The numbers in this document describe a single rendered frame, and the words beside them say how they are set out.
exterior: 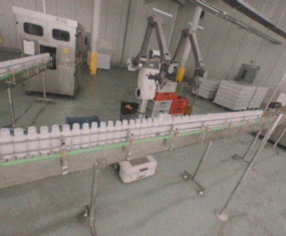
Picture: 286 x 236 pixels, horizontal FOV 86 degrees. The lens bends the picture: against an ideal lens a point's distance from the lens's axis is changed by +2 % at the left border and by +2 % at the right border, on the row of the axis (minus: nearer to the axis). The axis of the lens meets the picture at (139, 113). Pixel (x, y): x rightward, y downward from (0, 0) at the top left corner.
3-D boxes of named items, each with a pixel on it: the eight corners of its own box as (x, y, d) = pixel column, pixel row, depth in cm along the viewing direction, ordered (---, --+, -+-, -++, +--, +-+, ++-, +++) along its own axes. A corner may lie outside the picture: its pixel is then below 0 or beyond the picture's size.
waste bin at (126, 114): (121, 139, 304) (126, 109, 279) (113, 128, 338) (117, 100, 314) (140, 136, 328) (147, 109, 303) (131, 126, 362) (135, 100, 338)
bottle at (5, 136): (8, 160, 83) (4, 134, 77) (-2, 158, 83) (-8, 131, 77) (18, 153, 89) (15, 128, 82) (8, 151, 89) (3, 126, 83)
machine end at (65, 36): (43, 81, 550) (39, 16, 474) (81, 86, 585) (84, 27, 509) (22, 94, 409) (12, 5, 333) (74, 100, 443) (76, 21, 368)
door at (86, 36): (75, 60, 1155) (76, 29, 1076) (75, 60, 1162) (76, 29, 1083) (89, 62, 1208) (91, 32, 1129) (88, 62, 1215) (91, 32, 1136)
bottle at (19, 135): (17, 151, 90) (15, 126, 84) (29, 151, 92) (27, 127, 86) (12, 158, 85) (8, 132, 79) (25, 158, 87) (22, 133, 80)
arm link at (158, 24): (159, 21, 141) (149, 18, 136) (163, 16, 137) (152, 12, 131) (169, 64, 134) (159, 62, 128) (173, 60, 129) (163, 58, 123)
